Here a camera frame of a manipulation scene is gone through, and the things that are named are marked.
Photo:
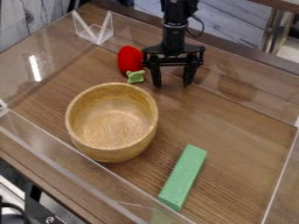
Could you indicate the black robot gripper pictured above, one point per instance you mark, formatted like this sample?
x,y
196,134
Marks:
x,y
156,57

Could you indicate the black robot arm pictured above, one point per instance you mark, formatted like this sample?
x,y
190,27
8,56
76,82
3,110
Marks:
x,y
176,12

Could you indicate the red plush strawberry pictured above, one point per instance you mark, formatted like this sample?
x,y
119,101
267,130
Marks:
x,y
129,64

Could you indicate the round wooden bowl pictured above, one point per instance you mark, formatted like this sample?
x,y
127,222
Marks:
x,y
111,120

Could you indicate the metal table leg background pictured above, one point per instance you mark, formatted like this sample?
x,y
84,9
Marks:
x,y
276,30

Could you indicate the green rectangular block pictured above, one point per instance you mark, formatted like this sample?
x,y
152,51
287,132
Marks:
x,y
184,173

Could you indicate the clear acrylic corner bracket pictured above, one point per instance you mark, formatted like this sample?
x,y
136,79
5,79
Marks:
x,y
95,33

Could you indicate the clear acrylic tray wall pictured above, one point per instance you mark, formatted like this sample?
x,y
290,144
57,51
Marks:
x,y
81,185

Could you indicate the black table frame leg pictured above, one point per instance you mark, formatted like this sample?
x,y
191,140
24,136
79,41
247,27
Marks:
x,y
36,211

